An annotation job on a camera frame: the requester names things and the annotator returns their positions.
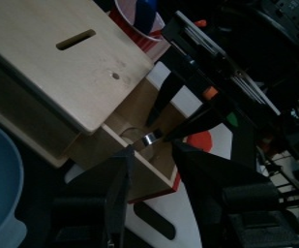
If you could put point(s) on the white cutting board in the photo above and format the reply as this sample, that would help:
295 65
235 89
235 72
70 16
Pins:
172 211

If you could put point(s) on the wooden drawer with red front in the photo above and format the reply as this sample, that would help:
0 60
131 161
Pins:
155 184

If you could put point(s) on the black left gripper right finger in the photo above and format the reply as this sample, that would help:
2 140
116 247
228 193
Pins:
224 193

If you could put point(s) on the round metal dough cutter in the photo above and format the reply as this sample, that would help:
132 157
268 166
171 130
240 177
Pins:
148 139

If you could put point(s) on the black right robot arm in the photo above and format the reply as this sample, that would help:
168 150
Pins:
284 19

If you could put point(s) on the wooden drawer cabinet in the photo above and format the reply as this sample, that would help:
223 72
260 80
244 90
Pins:
70 71

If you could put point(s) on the red white blue cup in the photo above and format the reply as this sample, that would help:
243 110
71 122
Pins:
132 16

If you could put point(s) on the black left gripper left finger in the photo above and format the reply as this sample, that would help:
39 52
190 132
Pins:
115 200

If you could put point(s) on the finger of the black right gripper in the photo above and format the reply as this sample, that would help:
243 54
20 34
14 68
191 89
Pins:
166 93
199 121

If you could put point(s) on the green toy carrot top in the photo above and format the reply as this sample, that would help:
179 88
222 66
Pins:
231 119

